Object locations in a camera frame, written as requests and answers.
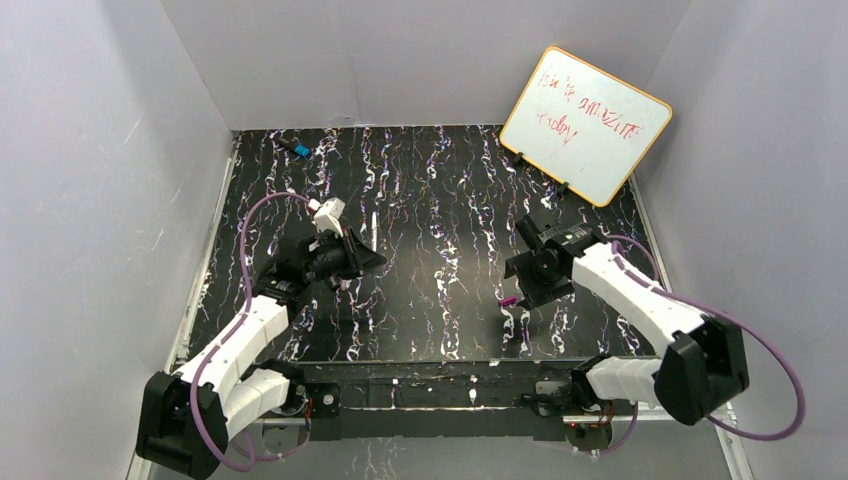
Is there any white whiteboard orange frame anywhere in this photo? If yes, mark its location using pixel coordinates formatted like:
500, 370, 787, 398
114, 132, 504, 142
499, 46, 673, 207

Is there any white pen green tip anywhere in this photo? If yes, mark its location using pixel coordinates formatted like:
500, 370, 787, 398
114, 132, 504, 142
370, 211, 378, 251

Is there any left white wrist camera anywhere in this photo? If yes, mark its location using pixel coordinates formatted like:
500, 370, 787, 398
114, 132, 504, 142
307, 197, 345, 238

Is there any blue capped black marker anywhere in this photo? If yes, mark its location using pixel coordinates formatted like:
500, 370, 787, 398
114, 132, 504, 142
278, 139, 312, 158

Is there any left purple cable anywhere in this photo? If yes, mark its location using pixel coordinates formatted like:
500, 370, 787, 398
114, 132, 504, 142
189, 192, 313, 474

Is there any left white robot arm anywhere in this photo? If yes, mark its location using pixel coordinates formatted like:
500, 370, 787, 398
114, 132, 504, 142
135, 228, 386, 479

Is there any purple cable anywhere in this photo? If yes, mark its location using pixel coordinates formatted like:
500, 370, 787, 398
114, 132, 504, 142
592, 235, 807, 455
189, 192, 313, 474

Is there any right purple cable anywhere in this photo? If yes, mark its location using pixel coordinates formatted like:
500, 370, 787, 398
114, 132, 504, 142
592, 235, 807, 455

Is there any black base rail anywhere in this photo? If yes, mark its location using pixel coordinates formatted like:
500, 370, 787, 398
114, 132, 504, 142
158, 357, 677, 444

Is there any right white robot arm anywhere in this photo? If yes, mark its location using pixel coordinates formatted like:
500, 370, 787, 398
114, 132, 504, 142
505, 215, 750, 425

